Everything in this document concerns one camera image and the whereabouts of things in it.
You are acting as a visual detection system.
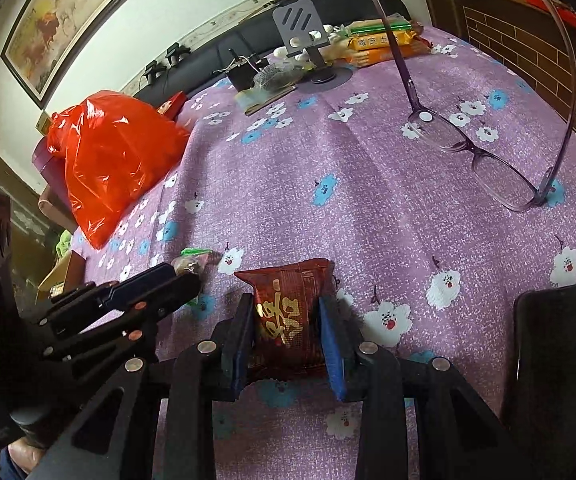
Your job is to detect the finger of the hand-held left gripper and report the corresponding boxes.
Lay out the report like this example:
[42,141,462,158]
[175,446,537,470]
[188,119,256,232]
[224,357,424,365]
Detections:
[40,274,203,363]
[50,262,181,317]

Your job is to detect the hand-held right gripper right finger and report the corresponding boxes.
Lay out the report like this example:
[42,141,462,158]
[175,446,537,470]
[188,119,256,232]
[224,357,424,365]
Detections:
[318,296,519,480]

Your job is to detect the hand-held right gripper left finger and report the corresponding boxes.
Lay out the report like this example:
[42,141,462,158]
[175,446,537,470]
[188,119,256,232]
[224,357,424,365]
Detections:
[30,292,257,480]

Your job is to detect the small green-wrapped snack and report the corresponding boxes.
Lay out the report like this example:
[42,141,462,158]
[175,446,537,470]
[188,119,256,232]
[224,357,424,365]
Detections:
[170,247,225,279]

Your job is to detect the dark red snack packet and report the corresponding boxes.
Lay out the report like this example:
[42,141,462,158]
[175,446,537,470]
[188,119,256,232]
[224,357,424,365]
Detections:
[234,258,339,387]

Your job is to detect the cardboard box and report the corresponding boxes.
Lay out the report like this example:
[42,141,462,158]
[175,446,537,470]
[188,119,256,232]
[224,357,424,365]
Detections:
[38,250,88,302]

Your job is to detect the person's left forearm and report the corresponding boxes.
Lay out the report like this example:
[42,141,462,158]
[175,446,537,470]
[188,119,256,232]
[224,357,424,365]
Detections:
[6,441,47,478]

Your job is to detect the green cloth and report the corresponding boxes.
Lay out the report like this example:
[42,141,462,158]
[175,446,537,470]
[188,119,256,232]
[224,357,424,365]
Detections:
[55,230,76,259]

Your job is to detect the mauve armchair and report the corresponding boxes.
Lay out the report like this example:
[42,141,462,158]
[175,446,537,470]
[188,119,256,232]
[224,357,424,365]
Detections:
[38,185,76,232]

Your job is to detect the red plastic bag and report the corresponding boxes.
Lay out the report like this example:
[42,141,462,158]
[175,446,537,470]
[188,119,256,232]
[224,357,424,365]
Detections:
[48,91,191,251]

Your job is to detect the purple cylinder container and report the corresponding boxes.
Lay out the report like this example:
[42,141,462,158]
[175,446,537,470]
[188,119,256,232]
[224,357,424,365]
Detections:
[31,135,69,187]

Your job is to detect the purple floral tablecloth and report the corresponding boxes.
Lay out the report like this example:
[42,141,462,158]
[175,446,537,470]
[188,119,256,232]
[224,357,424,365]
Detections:
[68,25,576,480]

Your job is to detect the red box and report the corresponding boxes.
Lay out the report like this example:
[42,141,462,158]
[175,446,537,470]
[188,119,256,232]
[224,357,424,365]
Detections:
[155,91,189,122]

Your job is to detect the black flat object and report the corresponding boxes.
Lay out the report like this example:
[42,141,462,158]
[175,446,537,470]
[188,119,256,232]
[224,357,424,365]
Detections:
[500,279,576,463]

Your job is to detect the small black box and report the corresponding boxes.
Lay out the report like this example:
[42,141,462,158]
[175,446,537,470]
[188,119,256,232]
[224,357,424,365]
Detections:
[225,50,269,92]

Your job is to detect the black sofa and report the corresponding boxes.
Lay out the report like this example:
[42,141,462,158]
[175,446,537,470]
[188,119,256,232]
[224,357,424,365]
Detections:
[132,0,415,107]

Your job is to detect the purple-framed eyeglasses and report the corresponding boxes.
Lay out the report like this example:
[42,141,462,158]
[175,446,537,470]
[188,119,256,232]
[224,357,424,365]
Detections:
[344,0,576,214]

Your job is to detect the framed painting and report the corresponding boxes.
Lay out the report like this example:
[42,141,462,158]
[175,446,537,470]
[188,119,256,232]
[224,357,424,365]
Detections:
[0,0,179,111]

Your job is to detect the white lumpy object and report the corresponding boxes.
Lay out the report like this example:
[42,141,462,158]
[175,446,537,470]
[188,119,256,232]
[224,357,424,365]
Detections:
[272,24,349,63]

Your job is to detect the grey phone stand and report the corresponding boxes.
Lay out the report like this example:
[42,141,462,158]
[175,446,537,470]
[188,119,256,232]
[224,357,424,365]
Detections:
[273,0,355,86]

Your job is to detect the large orange snack packet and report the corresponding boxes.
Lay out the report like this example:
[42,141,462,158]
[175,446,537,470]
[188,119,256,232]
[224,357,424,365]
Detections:
[344,30,435,69]

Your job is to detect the brown brick-pattern counter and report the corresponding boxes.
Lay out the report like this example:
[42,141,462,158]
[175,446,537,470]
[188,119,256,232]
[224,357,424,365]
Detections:
[433,0,576,188]

